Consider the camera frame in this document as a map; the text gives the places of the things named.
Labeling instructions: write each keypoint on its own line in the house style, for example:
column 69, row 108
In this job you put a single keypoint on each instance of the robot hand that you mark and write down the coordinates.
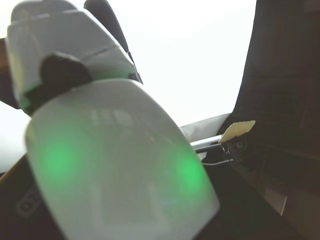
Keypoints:
column 112, row 155

